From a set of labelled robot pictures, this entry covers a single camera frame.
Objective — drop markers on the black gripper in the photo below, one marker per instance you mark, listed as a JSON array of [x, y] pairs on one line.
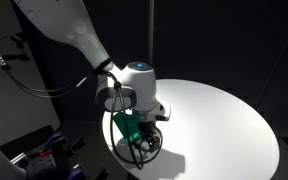
[[149, 130]]

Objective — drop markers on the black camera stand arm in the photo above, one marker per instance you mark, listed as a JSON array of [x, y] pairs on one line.
[[4, 57]]

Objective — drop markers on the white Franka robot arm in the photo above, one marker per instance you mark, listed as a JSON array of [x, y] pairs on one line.
[[84, 43]]

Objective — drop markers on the black clamp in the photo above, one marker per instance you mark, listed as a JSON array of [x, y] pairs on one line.
[[74, 145]]

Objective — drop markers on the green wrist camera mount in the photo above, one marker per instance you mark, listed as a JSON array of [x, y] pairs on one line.
[[127, 128]]

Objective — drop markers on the grey vertical metal pole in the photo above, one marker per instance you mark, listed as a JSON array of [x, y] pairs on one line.
[[151, 33]]

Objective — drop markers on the perforated metal breadboard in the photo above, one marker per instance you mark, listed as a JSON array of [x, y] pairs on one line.
[[44, 168]]

